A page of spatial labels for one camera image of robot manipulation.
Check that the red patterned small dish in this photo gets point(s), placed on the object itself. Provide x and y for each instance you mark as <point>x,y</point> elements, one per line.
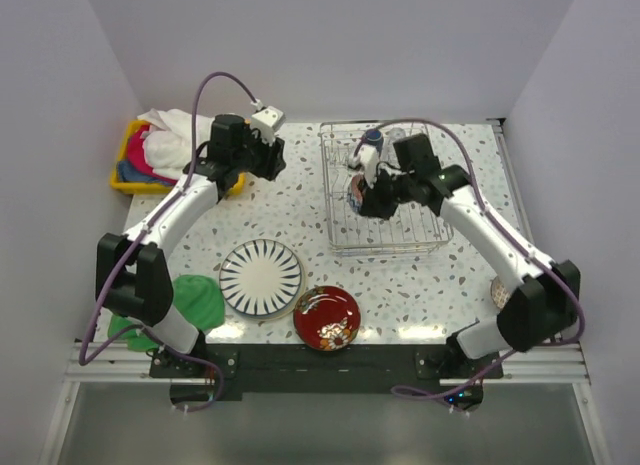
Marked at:
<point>499,294</point>

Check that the orange patterned bowl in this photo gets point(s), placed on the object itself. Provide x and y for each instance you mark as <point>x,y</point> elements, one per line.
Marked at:
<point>355,196</point>

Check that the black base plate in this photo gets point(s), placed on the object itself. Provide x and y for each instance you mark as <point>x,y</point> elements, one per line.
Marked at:
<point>231,371</point>

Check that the yellow plastic bin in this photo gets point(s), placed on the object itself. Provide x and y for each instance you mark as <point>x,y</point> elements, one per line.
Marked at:
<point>136,187</point>

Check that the wire dish rack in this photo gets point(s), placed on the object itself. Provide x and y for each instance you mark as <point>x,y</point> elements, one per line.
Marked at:
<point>413,227</point>

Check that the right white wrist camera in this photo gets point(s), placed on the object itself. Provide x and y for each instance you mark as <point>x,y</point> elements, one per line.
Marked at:
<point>365,160</point>

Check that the red floral plate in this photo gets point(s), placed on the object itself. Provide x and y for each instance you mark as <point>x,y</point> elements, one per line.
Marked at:
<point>327,318</point>

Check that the dark blue mug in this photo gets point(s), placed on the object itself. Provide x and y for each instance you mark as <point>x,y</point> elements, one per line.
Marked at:
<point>374,138</point>

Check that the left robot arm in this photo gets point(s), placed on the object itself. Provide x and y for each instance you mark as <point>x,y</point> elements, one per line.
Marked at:
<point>132,276</point>

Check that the small clear glass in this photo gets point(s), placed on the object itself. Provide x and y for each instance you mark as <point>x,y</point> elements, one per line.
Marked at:
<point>395,134</point>

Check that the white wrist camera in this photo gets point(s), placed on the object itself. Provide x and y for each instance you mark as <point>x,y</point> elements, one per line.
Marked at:
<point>267,123</point>
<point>365,160</point>

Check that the pink cloth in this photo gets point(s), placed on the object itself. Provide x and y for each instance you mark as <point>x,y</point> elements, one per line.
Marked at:
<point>134,156</point>

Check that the green cloth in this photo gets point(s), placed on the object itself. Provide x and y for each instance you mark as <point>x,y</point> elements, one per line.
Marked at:
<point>198,298</point>

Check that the blue striped white plate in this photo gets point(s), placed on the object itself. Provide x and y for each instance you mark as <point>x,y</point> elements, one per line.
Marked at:
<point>257,252</point>

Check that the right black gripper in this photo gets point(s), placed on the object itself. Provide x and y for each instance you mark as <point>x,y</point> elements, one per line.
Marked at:
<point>372,202</point>

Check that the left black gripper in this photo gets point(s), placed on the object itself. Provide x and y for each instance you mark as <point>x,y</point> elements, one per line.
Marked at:
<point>273,161</point>

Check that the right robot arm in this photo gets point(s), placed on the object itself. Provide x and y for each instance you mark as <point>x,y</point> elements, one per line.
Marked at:
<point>542,292</point>

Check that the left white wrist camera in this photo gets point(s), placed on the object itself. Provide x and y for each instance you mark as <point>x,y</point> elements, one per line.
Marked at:
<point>267,123</point>

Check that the blue checked cloth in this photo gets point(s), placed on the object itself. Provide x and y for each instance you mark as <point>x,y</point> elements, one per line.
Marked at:
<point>126,172</point>

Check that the white towel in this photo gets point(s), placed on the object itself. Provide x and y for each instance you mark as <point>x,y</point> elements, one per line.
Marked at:
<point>167,147</point>

